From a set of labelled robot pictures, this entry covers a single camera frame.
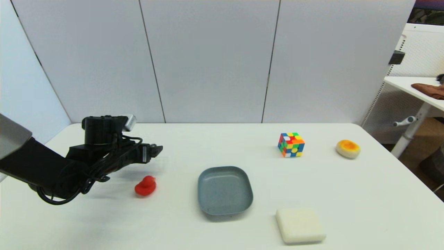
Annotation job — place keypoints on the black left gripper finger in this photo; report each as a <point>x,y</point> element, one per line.
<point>156,148</point>
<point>154,155</point>

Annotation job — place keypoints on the white pegboard panel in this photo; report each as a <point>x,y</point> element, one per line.
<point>421,48</point>

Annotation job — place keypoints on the multicoloured puzzle cube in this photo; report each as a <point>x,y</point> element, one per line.
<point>291,145</point>

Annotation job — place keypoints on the white square foam block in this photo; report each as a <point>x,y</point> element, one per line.
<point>300,225</point>

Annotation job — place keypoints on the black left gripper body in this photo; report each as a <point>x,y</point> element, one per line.
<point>133,157</point>

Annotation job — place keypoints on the yellow egg tart toy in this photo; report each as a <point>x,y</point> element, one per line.
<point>348,148</point>

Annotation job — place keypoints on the grey square plate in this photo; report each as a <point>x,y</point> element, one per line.
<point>224,191</point>

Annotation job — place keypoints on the brown cloth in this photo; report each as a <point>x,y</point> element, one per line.
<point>430,91</point>

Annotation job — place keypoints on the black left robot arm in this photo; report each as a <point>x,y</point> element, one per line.
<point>34,165</point>

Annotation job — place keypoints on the dark floor bin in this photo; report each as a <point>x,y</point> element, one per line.
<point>433,166</point>

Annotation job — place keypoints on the red rubber duck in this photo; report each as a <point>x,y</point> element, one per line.
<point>145,187</point>

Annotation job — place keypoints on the black clamp bracket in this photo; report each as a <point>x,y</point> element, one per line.
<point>396,57</point>

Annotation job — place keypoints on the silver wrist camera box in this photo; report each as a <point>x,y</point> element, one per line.
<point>130,122</point>

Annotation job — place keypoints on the small black desk item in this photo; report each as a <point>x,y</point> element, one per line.
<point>441,79</point>

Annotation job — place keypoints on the white side desk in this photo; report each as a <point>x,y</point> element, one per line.
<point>416,91</point>

